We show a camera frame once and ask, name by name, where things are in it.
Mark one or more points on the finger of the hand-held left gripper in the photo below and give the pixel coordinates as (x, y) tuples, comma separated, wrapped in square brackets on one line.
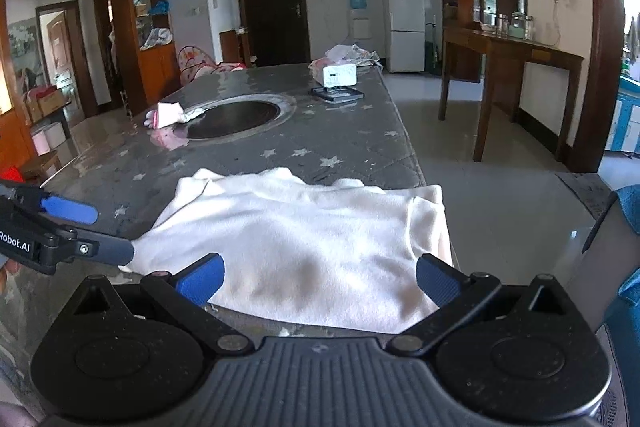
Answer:
[(70, 211), (107, 252)]

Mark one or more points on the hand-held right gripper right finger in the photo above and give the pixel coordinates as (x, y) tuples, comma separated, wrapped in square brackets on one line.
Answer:
[(440, 279)]

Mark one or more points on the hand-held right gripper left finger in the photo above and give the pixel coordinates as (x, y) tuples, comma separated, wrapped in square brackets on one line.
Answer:
[(200, 279)]

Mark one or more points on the cream white garment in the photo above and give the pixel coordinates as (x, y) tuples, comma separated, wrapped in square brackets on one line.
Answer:
[(300, 237)]

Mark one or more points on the low wooden stool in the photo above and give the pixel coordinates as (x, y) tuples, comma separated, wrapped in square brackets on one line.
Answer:
[(42, 164)]

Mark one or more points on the red plastic stool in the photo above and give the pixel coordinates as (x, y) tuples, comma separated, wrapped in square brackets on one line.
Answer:
[(10, 173)]

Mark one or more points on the pink and white buckets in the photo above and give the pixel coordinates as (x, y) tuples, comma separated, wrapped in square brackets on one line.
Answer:
[(50, 138)]

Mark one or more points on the cardboard boxes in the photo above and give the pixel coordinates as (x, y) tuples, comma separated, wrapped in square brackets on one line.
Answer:
[(45, 102)]

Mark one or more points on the pink white packet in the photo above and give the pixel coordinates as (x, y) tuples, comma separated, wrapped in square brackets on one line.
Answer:
[(167, 114)]

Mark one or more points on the white rag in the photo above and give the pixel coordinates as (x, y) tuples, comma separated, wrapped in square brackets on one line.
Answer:
[(192, 114)]

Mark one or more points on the light wooden inner door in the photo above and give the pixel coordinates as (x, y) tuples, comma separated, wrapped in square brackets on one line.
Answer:
[(60, 52)]

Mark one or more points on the round black table stove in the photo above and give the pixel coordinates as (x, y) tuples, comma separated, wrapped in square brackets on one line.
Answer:
[(235, 119)]

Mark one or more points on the wooden arched room divider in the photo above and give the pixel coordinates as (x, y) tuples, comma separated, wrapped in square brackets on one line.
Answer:
[(160, 72)]

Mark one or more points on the grey door mat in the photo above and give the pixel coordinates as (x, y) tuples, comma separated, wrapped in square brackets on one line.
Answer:
[(590, 194)]

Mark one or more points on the pink children's play tent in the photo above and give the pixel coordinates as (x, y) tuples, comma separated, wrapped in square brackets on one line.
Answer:
[(197, 67)]

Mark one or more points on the white plastic bag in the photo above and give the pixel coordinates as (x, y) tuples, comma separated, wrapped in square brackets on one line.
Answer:
[(157, 39)]

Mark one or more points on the blue plastic bag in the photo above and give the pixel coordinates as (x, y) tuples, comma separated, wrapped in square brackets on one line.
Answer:
[(160, 7)]

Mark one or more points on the white tissue box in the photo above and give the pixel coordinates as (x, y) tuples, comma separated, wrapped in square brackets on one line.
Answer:
[(340, 75)]

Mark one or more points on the small wooden cabinet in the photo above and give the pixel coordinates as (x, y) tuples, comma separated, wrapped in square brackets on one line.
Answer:
[(231, 47)]

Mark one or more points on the floral cloth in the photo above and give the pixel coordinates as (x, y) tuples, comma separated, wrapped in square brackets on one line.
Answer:
[(367, 56)]

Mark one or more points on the wooden console table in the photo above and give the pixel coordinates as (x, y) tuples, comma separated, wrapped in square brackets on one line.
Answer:
[(505, 47)]

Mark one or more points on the blue bathroom cabinet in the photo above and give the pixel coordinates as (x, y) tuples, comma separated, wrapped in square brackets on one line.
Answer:
[(627, 122)]

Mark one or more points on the white refrigerator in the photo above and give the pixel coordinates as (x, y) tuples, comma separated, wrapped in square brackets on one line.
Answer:
[(404, 22)]

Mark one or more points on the glass jars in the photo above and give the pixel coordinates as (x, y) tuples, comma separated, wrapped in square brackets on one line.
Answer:
[(515, 27)]

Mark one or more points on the dark wooden door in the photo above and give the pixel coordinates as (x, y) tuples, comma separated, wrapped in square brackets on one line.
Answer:
[(272, 7)]

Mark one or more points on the water dispenser with blue bottle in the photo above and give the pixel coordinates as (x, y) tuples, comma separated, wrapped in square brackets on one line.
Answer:
[(359, 7)]

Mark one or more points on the wall painting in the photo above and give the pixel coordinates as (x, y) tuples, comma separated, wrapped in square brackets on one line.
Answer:
[(22, 49)]

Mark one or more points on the dark wooden door frame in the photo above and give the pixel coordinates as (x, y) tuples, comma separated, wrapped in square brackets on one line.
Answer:
[(602, 32)]

